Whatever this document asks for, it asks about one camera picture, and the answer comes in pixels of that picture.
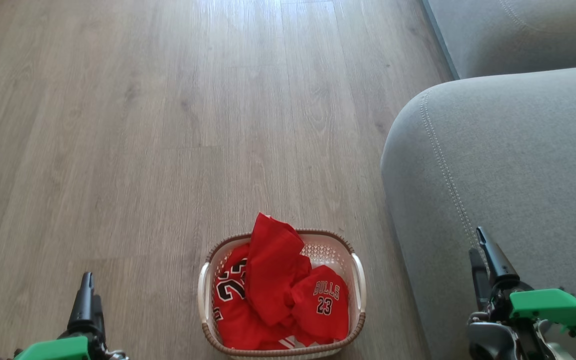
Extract white plastic laundry basket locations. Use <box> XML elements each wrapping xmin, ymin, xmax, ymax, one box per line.
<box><xmin>197</xmin><ymin>228</ymin><xmax>367</xmax><ymax>360</ymax></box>

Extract red Bulls 23 shorts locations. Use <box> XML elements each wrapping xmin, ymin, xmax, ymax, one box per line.
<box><xmin>290</xmin><ymin>265</ymin><xmax>350</xmax><ymax>347</ymax></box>

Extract grey fabric sofa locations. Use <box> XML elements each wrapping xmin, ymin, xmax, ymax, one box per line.
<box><xmin>381</xmin><ymin>0</ymin><xmax>576</xmax><ymax>360</ymax></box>

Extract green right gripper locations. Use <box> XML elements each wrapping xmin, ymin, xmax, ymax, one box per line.
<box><xmin>468</xmin><ymin>226</ymin><xmax>576</xmax><ymax>360</ymax></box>

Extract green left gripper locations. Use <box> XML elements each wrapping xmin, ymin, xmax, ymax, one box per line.
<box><xmin>14</xmin><ymin>272</ymin><xmax>130</xmax><ymax>360</ymax></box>

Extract red basketball jersey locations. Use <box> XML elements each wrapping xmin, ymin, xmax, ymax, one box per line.
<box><xmin>212</xmin><ymin>212</ymin><xmax>314</xmax><ymax>351</ymax></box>

